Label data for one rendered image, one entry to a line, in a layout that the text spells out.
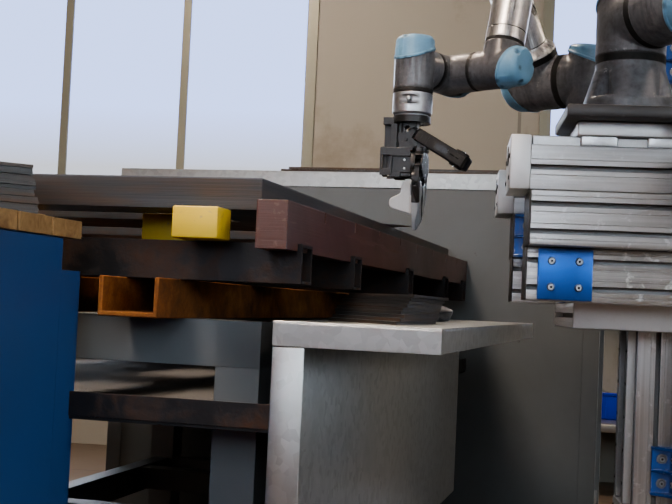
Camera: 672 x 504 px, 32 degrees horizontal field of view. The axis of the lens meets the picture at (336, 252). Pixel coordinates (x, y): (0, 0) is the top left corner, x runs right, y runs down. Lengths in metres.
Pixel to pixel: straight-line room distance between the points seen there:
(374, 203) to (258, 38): 2.60
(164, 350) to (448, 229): 1.57
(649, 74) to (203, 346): 0.89
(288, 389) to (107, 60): 4.42
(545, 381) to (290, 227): 1.64
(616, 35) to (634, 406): 0.67
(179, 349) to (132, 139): 4.10
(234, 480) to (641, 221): 0.81
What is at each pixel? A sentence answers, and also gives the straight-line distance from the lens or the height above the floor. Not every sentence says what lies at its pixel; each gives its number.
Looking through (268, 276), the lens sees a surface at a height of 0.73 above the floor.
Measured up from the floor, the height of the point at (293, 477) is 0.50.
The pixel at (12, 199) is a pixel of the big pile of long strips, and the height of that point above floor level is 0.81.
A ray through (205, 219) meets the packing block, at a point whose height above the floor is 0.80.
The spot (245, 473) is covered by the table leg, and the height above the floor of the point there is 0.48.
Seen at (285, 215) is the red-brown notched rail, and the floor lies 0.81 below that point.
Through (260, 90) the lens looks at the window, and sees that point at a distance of 5.52.
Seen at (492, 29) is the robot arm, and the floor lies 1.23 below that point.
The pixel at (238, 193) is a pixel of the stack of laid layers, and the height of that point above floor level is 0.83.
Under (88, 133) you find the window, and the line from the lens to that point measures 5.67.
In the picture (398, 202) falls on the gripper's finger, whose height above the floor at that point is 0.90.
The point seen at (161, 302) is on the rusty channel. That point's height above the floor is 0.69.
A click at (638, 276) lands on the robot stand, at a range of 1.99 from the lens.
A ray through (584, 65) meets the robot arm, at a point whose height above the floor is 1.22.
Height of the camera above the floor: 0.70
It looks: 3 degrees up
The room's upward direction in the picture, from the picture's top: 3 degrees clockwise
